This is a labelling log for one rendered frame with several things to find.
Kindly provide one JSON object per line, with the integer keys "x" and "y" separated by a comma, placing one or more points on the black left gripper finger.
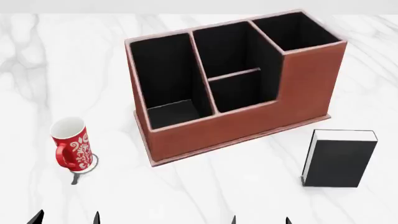
{"x": 36, "y": 219}
{"x": 97, "y": 219}

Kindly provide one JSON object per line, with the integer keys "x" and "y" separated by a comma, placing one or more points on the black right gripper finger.
{"x": 233, "y": 220}
{"x": 288, "y": 221}

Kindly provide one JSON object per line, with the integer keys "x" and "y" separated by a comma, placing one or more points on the black hardcover book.
{"x": 339, "y": 161}

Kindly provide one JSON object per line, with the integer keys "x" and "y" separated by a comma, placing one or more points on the brown leather desk caddy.
{"x": 236, "y": 126}

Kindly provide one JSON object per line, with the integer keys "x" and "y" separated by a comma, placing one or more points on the red white patterned mug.
{"x": 76, "y": 147}

